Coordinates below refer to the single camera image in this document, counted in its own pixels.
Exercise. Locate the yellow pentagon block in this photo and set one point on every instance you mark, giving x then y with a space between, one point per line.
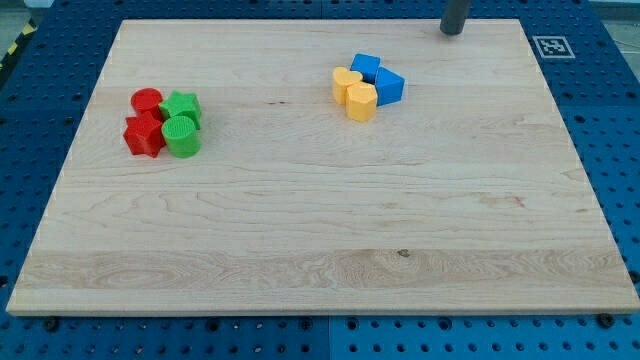
361 101

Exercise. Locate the yellow heart block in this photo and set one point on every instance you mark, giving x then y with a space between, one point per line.
342 78

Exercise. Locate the blue triangle block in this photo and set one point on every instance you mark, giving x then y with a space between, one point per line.
389 86

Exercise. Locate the blue cube block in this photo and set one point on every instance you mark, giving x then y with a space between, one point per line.
367 65

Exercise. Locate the green cylinder block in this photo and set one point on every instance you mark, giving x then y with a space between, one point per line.
181 137

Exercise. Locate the light wooden board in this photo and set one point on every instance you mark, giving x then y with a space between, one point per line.
465 197

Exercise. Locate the green star block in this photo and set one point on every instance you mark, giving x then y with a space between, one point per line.
182 104

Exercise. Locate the red star block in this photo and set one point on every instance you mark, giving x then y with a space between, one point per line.
143 135

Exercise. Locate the red cylinder block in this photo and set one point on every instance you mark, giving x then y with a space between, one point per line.
147 100

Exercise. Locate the white fiducial marker tag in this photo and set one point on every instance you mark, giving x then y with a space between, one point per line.
553 47

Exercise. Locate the black bolt front left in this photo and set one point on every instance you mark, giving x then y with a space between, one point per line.
51 324

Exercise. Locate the black bolt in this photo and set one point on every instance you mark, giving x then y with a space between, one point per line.
51 324
605 320

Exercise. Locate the black bolt front right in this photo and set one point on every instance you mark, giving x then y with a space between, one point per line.
605 320

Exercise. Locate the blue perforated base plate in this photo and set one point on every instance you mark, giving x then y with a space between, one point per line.
57 66

